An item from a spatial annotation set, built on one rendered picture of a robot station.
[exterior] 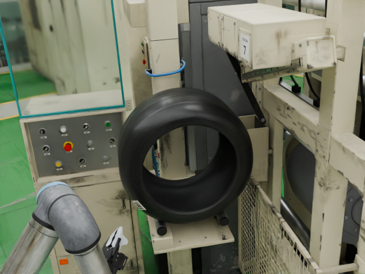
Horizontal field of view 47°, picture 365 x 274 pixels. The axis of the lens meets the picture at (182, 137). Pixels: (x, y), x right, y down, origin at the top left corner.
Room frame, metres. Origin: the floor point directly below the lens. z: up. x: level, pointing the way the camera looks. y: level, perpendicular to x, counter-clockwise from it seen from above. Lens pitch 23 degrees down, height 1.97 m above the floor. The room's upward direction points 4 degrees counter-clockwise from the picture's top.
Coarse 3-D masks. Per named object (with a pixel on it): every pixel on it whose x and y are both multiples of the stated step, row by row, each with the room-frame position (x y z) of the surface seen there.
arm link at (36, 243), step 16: (48, 192) 1.16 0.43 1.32; (64, 192) 1.14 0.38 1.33; (48, 208) 1.10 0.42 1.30; (32, 224) 1.11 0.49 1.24; (48, 224) 1.10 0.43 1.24; (32, 240) 1.08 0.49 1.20; (48, 240) 1.09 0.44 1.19; (16, 256) 1.07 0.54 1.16; (32, 256) 1.06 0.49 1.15; (0, 272) 1.06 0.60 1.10; (16, 272) 1.04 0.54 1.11; (32, 272) 1.06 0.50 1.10
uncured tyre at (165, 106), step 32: (160, 96) 1.68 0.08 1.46; (192, 96) 1.62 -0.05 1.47; (128, 128) 1.59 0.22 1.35; (160, 128) 1.51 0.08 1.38; (224, 128) 1.55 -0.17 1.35; (128, 160) 1.50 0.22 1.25; (224, 160) 1.82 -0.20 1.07; (128, 192) 1.52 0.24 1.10; (160, 192) 1.76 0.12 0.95; (192, 192) 1.78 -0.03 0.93; (224, 192) 1.56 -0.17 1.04
